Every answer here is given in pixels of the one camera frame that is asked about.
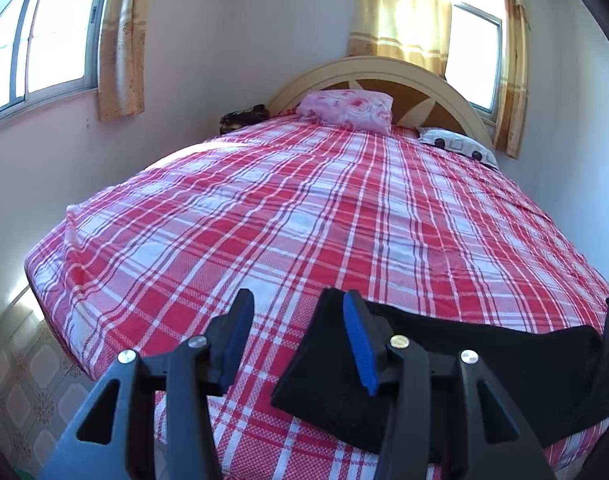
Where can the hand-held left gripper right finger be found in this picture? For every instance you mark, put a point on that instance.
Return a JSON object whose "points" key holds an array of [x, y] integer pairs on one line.
{"points": [[357, 346]]}

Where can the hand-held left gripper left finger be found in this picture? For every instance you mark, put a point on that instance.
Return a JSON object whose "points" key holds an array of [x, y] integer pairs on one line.
{"points": [[234, 341]]}

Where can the black pants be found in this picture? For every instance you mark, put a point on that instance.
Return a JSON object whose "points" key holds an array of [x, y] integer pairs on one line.
{"points": [[524, 350]]}

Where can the bed with red plaid sheet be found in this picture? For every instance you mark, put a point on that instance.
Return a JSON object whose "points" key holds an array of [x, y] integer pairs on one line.
{"points": [[304, 210]]}

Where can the dark bag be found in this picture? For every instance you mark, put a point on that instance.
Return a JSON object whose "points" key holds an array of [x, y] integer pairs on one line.
{"points": [[242, 117]]}

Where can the white pillow with black dots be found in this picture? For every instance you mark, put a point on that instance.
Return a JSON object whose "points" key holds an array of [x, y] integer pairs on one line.
{"points": [[454, 142]]}

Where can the pink floral pillow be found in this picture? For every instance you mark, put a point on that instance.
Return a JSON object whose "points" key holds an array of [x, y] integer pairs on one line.
{"points": [[349, 107]]}

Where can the narrow yellow curtain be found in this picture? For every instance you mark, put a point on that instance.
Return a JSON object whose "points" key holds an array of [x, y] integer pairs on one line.
{"points": [[514, 85]]}

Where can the cream wooden headboard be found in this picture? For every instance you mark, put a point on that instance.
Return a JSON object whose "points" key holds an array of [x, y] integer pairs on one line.
{"points": [[384, 67]]}

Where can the yellow curtain at side window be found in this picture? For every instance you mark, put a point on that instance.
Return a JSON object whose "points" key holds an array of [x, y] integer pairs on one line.
{"points": [[122, 60]]}

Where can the window behind headboard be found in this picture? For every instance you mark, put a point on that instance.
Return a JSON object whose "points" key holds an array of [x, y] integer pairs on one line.
{"points": [[472, 55]]}

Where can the wide yellow curtain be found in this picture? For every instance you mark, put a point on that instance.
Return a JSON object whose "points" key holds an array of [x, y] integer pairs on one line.
{"points": [[399, 10]]}

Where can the large side window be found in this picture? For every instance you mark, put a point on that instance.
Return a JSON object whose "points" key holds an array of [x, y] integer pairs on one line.
{"points": [[54, 25]]}

